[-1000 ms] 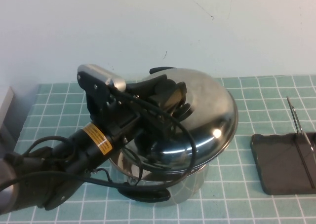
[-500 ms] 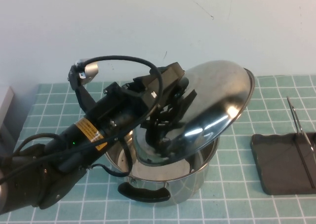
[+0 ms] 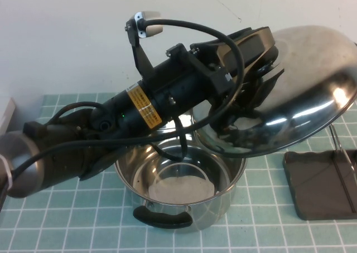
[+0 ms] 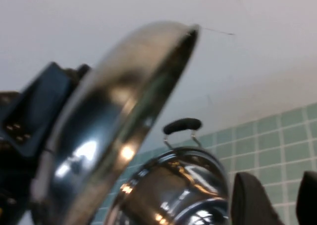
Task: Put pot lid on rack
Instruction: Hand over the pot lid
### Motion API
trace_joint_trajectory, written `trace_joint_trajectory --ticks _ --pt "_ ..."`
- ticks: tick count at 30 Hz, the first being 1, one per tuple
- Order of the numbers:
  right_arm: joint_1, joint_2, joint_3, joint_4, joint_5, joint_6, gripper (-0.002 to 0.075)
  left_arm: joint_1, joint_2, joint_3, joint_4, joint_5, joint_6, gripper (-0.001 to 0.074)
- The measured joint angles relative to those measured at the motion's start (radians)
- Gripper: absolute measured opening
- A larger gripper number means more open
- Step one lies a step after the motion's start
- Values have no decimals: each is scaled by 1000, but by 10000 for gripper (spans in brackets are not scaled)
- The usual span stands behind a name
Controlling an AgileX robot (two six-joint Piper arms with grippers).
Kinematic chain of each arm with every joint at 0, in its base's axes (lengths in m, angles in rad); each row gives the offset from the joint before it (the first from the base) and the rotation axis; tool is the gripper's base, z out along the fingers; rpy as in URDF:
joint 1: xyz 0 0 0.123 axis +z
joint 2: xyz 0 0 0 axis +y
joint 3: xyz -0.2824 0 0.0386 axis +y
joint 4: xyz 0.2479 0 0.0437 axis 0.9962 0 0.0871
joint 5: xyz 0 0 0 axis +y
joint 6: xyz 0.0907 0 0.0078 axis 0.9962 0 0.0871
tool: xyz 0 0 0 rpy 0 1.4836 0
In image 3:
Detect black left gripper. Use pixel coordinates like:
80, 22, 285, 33
191, 26, 286, 109

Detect steel pot lid black knob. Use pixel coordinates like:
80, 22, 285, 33
195, 24, 357, 158

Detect teal tiled tablecloth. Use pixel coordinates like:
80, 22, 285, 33
0, 93, 357, 253

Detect beige board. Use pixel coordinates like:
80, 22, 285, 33
0, 97, 17, 137

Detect black camera cable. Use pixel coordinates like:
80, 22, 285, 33
8, 18, 245, 181

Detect black lid rack wire holder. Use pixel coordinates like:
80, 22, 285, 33
282, 124, 357, 221

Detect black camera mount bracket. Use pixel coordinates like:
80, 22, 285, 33
124, 18, 155, 82

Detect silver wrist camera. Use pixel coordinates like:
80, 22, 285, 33
133, 10, 163, 38

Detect stainless steel pot black handles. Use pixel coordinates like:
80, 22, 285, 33
113, 108, 248, 235

